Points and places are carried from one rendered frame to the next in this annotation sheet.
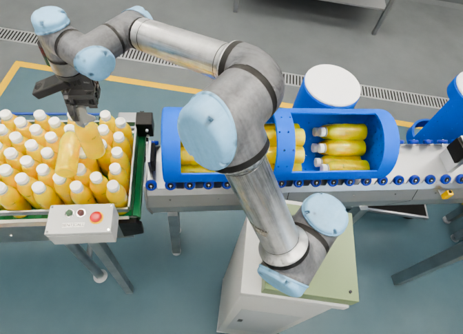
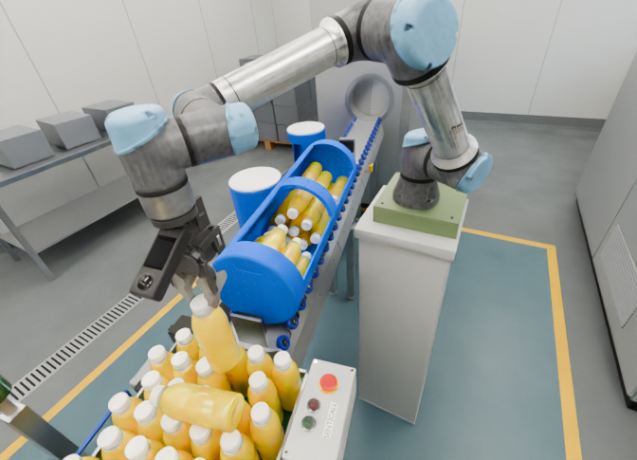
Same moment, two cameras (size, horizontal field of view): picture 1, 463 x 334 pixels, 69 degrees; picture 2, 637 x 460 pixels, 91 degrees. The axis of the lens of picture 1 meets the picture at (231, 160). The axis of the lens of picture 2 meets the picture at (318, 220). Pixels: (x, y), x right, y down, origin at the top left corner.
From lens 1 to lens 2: 0.80 m
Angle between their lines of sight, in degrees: 43
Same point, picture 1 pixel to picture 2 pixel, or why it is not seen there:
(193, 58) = (312, 51)
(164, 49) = (277, 72)
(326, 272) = (445, 192)
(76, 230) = (340, 416)
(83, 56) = (236, 112)
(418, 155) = not seen: hidden behind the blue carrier
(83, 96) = (211, 236)
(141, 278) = not seen: outside the picture
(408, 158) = not seen: hidden behind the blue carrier
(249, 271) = (434, 242)
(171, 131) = (261, 251)
